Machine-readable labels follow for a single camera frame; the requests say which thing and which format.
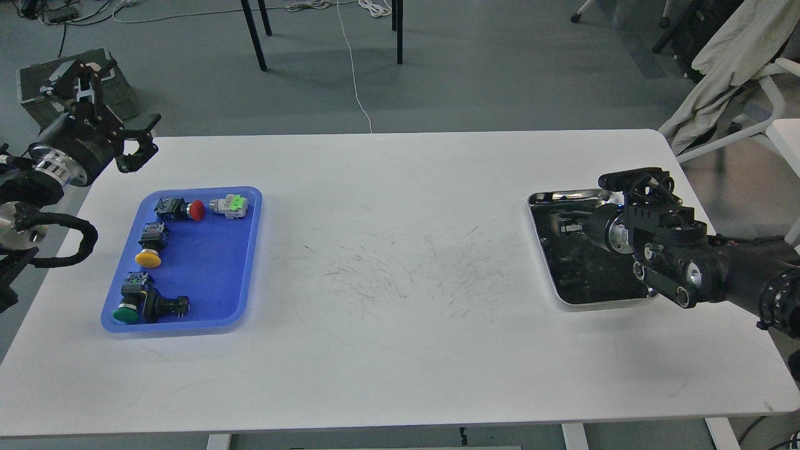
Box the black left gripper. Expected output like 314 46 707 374
28 59 162 187

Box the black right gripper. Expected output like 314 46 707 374
549 166 708 258

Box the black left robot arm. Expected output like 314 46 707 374
1 59 161 311

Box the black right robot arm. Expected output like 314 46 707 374
528 166 798 339

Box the silver metal tray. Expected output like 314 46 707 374
527 189 658 310

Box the grey green plastic crate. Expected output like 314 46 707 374
16 48 140 129

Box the black table leg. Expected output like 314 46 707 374
391 0 404 65
240 0 268 72
256 0 273 36

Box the blue plastic tray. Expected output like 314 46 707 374
101 187 263 335

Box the beige cloth on chair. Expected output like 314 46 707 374
658 1 799 156

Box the black floor cable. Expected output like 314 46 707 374
12 0 126 58

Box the red push button switch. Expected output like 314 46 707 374
154 197 206 222

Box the yellow push button switch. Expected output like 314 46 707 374
134 221 169 268

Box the grey green switch part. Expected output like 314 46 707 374
208 194 249 220

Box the green push button switch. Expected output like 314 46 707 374
112 271 153 324

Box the white floor cable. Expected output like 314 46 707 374
286 0 392 134

